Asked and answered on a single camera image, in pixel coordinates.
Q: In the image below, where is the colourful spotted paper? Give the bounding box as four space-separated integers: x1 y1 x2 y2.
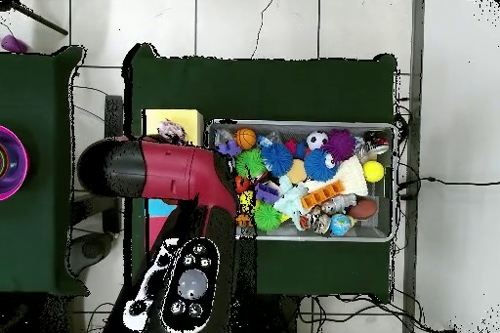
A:
157 118 188 146

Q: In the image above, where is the purple and pink bowl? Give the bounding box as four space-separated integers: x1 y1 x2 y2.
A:
0 125 30 201

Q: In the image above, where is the lavender building block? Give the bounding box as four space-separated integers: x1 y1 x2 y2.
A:
215 140 242 157

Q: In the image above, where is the dark green table cloth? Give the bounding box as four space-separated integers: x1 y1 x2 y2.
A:
0 45 89 297
122 43 399 303

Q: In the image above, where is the black cable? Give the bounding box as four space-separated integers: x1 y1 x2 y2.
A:
396 175 500 199

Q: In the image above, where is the purple spiky ball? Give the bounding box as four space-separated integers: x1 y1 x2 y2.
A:
321 128 356 164

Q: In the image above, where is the brown toy football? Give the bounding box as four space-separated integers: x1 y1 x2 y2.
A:
346 198 379 221

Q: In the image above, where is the green puffer ball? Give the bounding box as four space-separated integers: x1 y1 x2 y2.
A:
235 147 268 180

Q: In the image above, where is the shallow wire mesh bin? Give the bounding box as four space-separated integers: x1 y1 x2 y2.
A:
204 118 397 243

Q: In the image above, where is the wooden box with three holes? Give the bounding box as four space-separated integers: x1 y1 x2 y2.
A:
142 108 205 252

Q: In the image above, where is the orange basketball toy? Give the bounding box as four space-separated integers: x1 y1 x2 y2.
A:
234 127 258 151

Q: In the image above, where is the blue puffer ball with eye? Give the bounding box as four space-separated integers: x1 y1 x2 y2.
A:
303 148 340 183

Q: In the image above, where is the long orange building block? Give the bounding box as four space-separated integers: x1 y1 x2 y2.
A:
301 179 347 210

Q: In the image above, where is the small purple object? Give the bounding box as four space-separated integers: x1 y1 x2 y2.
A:
0 33 29 54

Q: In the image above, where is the black tripod leg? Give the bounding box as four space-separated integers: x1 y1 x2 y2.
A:
0 0 69 36

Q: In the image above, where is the black and white soccer ball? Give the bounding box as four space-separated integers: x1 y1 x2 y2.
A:
306 130 329 151

